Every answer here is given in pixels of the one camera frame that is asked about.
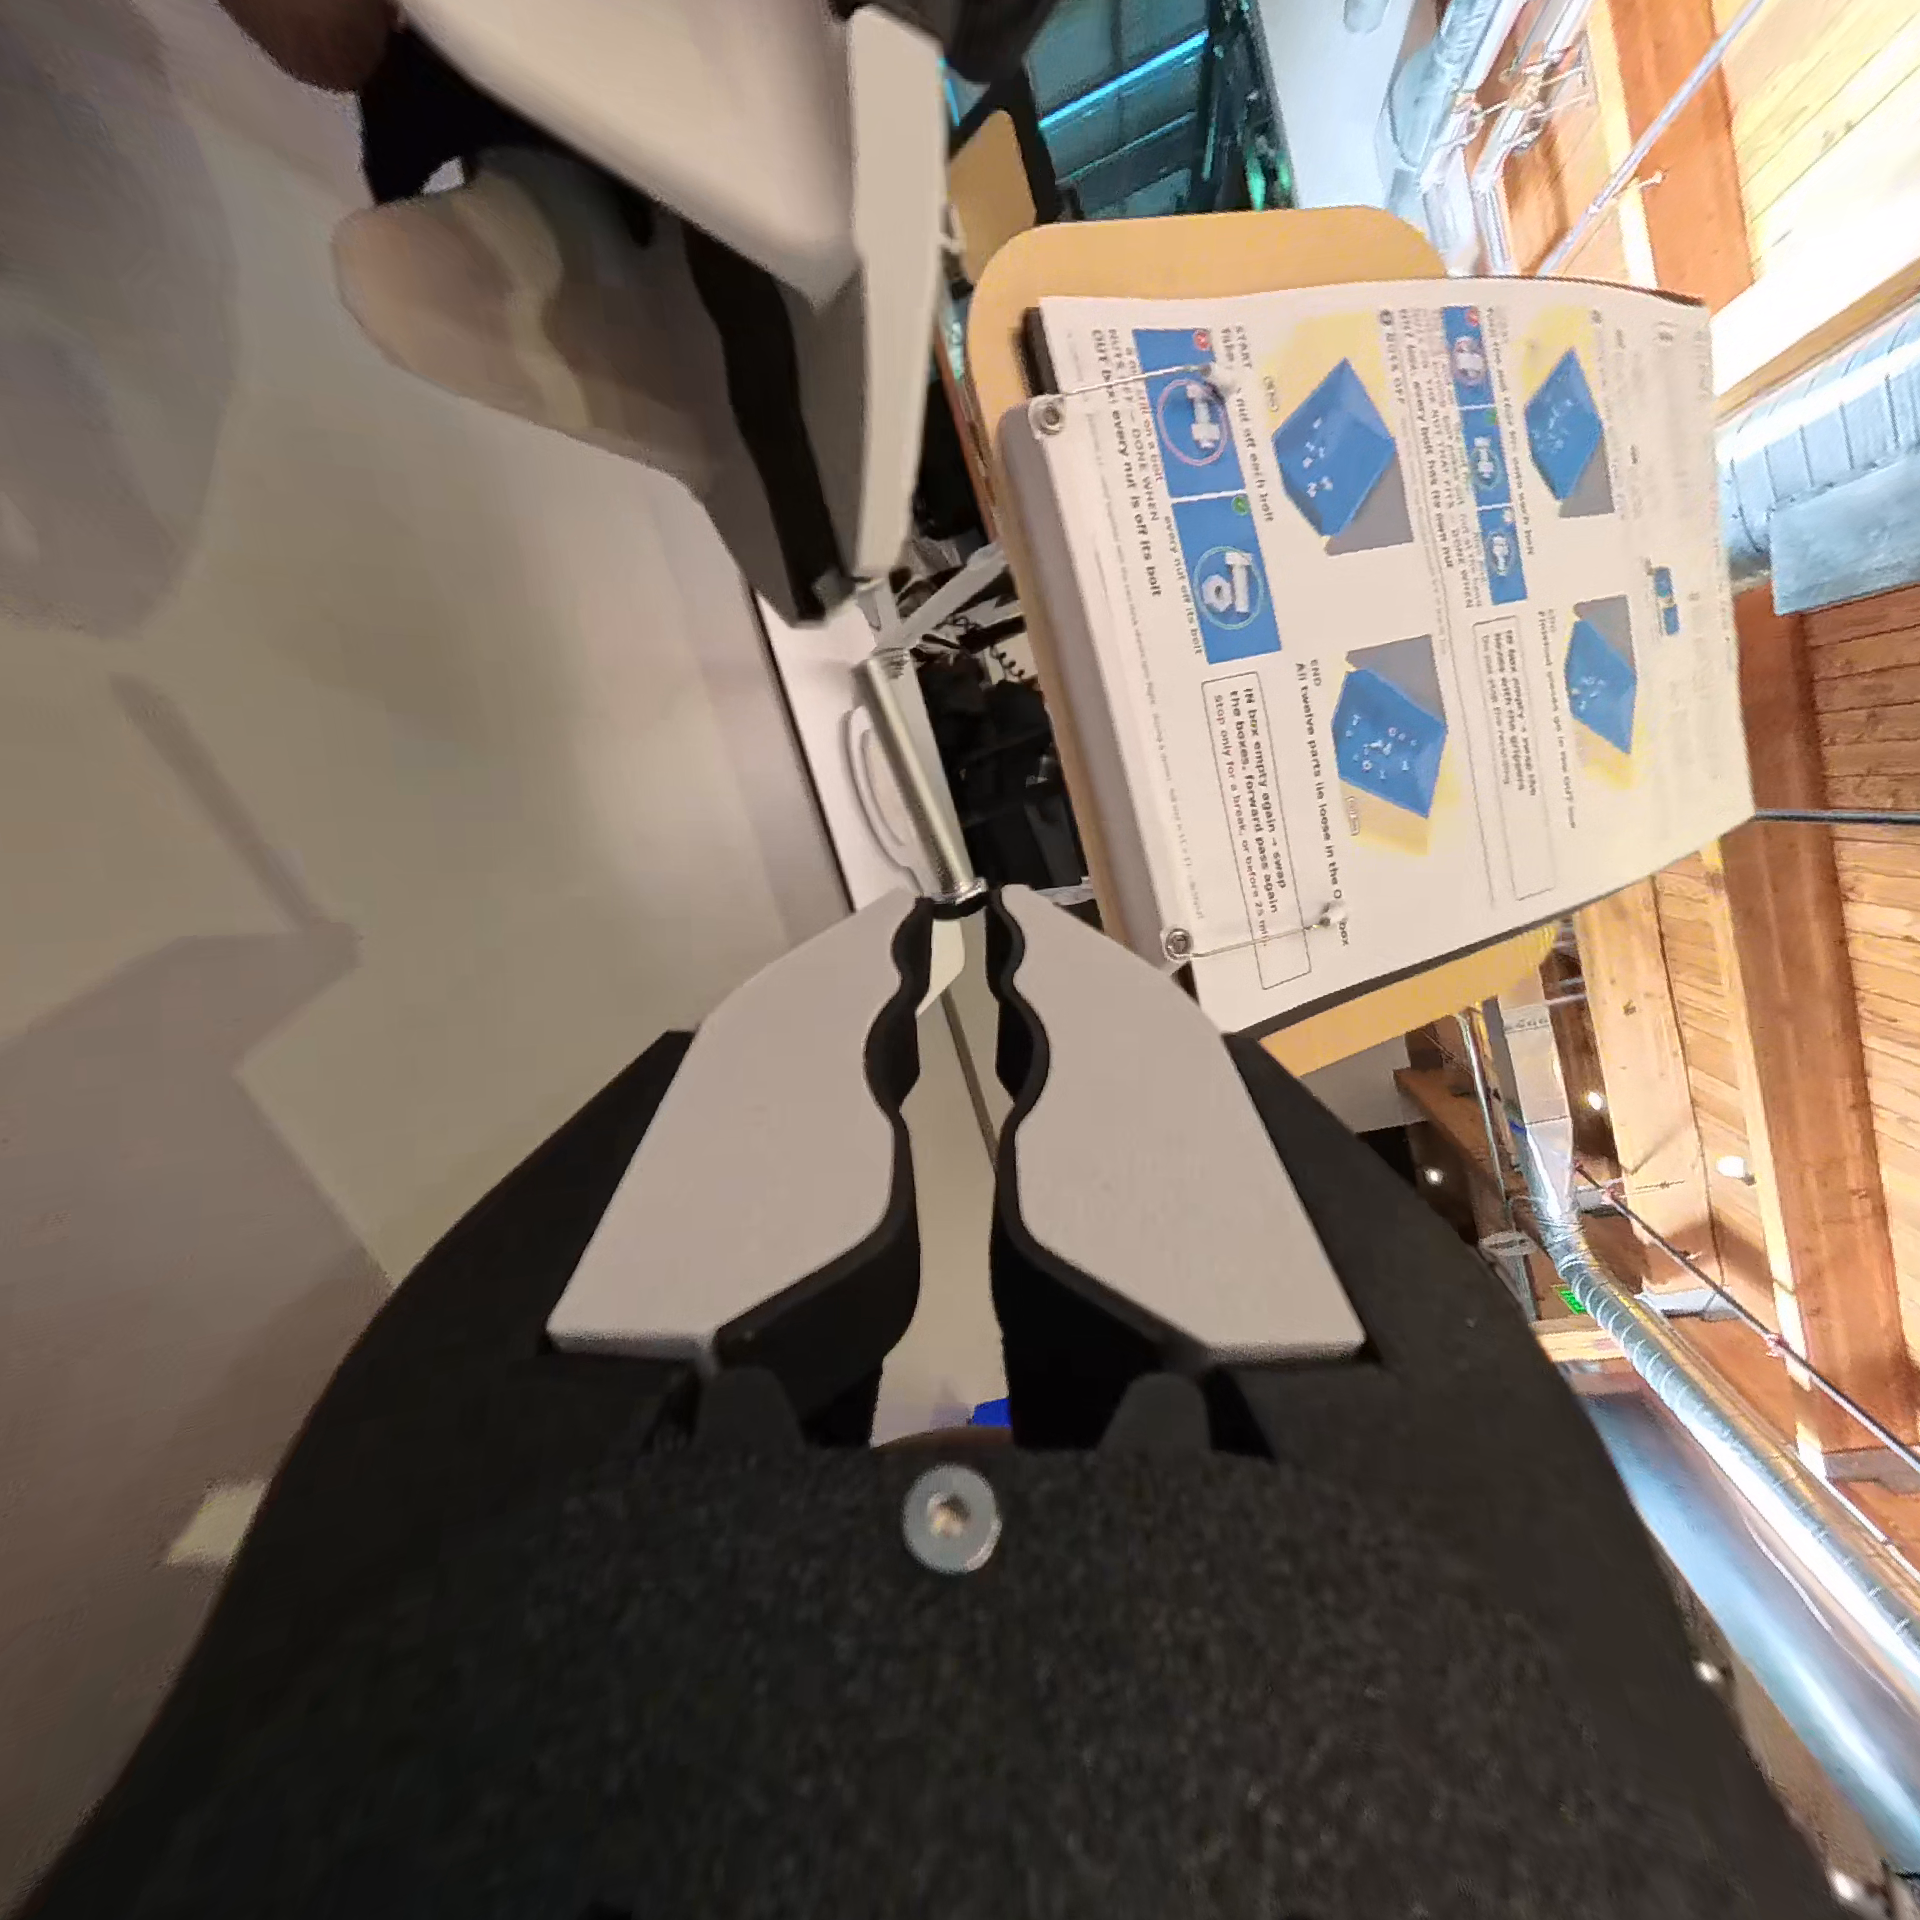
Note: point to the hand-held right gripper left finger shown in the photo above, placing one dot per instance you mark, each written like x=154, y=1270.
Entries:
x=750, y=1170

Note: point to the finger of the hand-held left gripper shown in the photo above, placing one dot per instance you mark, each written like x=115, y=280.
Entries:
x=900, y=225
x=691, y=106

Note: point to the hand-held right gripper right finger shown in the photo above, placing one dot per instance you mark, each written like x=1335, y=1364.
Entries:
x=1170, y=1187

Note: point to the steel hex nut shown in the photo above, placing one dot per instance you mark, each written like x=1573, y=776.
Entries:
x=957, y=901

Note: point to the steel hex bolt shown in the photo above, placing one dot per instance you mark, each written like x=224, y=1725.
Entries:
x=915, y=782

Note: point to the grey desk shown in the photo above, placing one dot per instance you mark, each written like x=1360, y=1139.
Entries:
x=450, y=676

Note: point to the wooden document stand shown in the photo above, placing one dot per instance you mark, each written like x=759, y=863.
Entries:
x=1141, y=249

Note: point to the printed instruction sheet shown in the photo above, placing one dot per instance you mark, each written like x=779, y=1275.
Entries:
x=1425, y=630

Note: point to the spiral silver duct pipe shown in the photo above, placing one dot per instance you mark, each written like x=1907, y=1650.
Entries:
x=1697, y=1351

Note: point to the corrugated silver duct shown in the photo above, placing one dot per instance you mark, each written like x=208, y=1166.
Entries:
x=1831, y=449

